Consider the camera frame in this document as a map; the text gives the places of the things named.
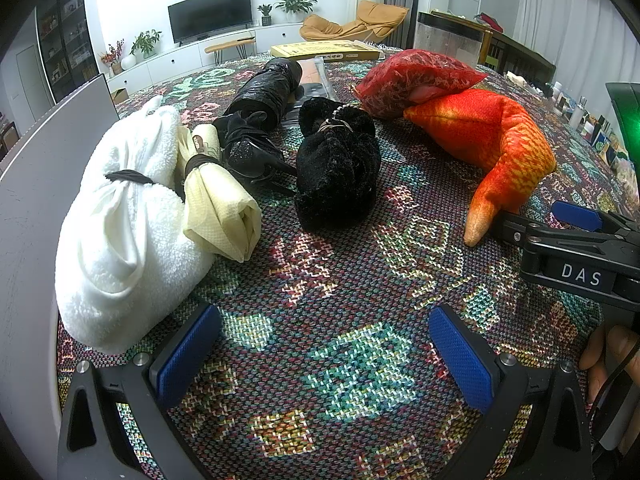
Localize bushy green potted plant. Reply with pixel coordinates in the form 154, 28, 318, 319
131, 30, 162, 58

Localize white towel bundle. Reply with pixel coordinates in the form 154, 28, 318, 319
54, 99, 216, 356

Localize red cloth on desk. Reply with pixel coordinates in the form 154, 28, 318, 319
475, 12, 506, 33

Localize white storage box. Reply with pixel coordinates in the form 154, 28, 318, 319
0, 72, 121, 341

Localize white sheer curtain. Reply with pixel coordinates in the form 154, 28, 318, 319
520, 0, 640, 111

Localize black cable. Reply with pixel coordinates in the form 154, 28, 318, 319
586, 352, 638, 461

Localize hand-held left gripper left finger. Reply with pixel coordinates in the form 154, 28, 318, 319
57, 302, 223, 480

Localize white television cabinet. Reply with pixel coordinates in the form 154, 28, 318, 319
107, 22, 306, 92

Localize red mesh bag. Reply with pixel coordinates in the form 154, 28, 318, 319
354, 49, 488, 120

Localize black shiny cloth roll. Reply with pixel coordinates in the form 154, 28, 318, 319
225, 57, 302, 126

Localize dark glass bookshelf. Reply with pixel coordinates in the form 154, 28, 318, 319
36, 0, 101, 103

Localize black bow hair claw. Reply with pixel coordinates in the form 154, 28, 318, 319
212, 110, 298, 196

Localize wooden side desk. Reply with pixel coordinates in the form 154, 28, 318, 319
430, 10, 558, 86

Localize yellow flat box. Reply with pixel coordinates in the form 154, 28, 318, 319
270, 39, 381, 63

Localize cluttered bottles and boxes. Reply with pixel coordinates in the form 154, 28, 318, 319
505, 71, 640, 186

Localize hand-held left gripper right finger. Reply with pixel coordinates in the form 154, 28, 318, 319
429, 304, 596, 480

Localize person's right hand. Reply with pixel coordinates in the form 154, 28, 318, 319
579, 324, 640, 412

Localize clear jar with black lid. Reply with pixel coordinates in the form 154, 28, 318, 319
416, 11, 493, 56

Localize orange plush claw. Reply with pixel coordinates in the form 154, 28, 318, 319
402, 89, 557, 247

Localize black fuzzy cloth bundle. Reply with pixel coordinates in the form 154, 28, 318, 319
294, 97, 382, 233

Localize black flat television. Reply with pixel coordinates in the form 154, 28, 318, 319
167, 0, 252, 43

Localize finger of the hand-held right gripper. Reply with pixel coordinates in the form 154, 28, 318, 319
492, 210, 556, 253
551, 200, 635, 242

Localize wooden hairpin-leg table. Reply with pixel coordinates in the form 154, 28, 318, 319
204, 30, 256, 66

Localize cream cloth roll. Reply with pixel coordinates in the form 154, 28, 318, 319
177, 124, 263, 263

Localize red flower arrangement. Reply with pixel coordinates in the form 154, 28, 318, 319
100, 40, 126, 75

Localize colourful patterned blanket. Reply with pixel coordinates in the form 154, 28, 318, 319
57, 50, 640, 480

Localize orange lounge chair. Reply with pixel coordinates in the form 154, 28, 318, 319
300, 0, 411, 46

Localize large leafy potted plant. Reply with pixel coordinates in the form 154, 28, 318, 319
275, 0, 318, 23

